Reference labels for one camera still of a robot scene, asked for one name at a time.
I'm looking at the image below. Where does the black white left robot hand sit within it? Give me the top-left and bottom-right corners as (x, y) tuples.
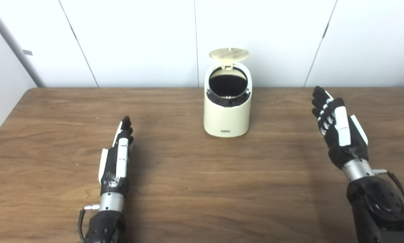
(98, 116), (135, 196)

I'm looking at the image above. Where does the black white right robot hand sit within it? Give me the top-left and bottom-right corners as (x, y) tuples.
(311, 86), (370, 170)

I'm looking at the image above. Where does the cream-colored desktop bin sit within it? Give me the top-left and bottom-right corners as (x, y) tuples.
(203, 48), (253, 138)

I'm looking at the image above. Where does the round cream bin lid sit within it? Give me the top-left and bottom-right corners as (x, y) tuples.
(209, 48), (249, 70)

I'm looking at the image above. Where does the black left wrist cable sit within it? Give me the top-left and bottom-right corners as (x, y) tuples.
(78, 204), (101, 242)

